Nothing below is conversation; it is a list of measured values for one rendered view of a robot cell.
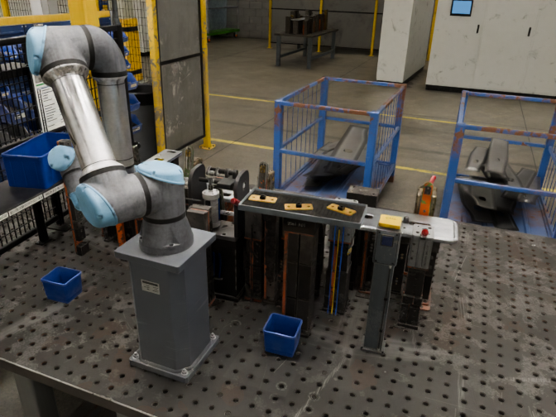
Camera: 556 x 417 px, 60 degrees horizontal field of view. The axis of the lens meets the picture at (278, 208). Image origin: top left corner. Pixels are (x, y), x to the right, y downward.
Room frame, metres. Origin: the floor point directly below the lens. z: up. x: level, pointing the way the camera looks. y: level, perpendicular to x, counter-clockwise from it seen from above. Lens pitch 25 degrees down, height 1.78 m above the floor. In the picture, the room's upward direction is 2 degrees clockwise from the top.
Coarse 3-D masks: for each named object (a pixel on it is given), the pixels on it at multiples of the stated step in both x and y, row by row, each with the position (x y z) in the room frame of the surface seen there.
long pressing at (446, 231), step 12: (228, 192) 1.78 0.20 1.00; (372, 216) 1.60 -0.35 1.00; (396, 216) 1.60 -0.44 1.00; (408, 216) 1.61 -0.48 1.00; (420, 216) 1.61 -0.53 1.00; (372, 228) 1.50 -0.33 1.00; (408, 228) 1.51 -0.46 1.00; (444, 228) 1.52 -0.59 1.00; (456, 228) 1.52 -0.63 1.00; (444, 240) 1.43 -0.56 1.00; (456, 240) 1.44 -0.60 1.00
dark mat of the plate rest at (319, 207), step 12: (252, 192) 1.42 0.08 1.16; (264, 192) 1.42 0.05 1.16; (252, 204) 1.33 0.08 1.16; (264, 204) 1.33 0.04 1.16; (276, 204) 1.33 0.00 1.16; (312, 204) 1.34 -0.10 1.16; (324, 204) 1.34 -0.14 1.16; (348, 204) 1.35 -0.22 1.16; (324, 216) 1.26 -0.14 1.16; (336, 216) 1.26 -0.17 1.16; (348, 216) 1.26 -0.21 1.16; (360, 216) 1.27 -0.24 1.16
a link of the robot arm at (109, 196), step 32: (32, 32) 1.25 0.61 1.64; (64, 32) 1.28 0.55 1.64; (32, 64) 1.24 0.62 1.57; (64, 64) 1.23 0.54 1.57; (64, 96) 1.20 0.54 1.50; (96, 128) 1.17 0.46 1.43; (96, 160) 1.12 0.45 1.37; (96, 192) 1.05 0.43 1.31; (128, 192) 1.08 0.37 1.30; (96, 224) 1.04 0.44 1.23
